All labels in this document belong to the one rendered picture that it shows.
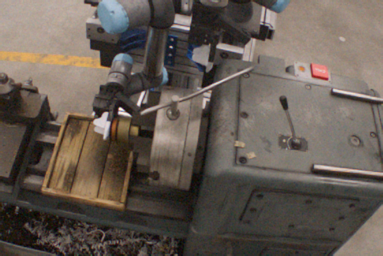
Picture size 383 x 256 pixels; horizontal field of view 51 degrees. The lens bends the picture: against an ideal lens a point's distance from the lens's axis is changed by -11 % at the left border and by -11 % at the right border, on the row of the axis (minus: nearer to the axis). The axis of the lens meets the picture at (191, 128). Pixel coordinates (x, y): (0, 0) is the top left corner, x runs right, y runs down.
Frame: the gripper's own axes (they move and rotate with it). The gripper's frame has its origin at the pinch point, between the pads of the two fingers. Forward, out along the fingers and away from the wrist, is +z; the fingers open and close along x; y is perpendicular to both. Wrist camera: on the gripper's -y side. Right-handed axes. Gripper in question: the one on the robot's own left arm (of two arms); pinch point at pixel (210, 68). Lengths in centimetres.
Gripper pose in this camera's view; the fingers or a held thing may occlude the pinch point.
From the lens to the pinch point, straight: 125.6
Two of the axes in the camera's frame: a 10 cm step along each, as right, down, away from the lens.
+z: -1.3, 7.8, 6.1
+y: -9.9, -1.5, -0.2
